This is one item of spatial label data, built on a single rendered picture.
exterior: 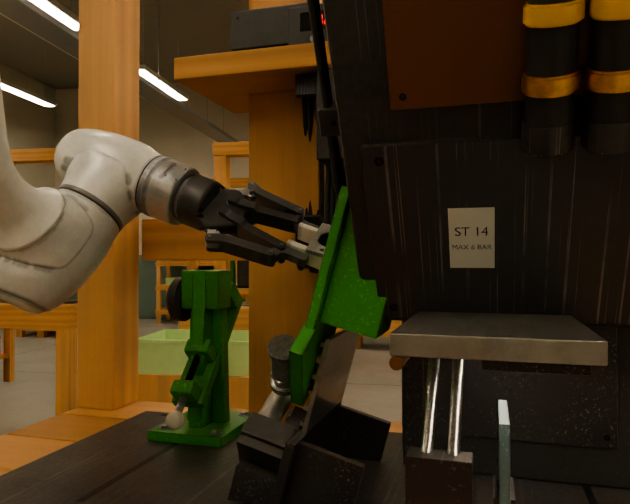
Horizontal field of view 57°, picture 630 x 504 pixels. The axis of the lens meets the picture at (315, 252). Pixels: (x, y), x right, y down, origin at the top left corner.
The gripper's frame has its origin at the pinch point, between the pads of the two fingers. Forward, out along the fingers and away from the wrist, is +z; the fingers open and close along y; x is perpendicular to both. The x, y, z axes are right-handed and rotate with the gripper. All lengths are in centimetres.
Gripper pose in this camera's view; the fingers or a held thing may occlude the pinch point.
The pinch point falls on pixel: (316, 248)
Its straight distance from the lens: 79.4
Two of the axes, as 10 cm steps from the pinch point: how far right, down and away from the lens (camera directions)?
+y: 4.1, -6.7, 6.2
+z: 9.1, 3.5, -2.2
